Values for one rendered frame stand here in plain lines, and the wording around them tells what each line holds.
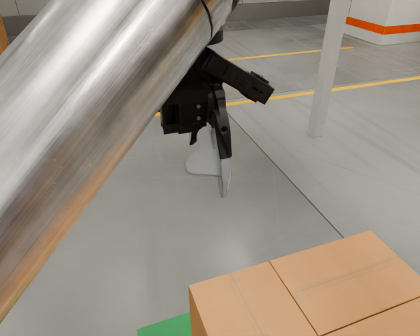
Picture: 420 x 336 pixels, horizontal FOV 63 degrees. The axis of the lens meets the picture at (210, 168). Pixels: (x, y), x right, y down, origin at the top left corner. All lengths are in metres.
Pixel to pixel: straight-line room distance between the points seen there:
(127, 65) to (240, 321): 1.38
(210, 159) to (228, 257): 2.01
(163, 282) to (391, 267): 1.31
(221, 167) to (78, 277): 2.10
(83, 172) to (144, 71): 0.05
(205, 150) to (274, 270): 1.29
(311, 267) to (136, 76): 1.59
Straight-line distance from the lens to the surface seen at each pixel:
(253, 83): 0.45
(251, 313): 1.52
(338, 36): 3.64
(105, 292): 2.34
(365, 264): 1.82
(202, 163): 0.43
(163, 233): 2.61
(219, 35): 0.41
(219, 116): 0.42
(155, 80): 0.17
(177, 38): 0.18
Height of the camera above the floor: 1.80
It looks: 33 degrees down
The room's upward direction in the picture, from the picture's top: straight up
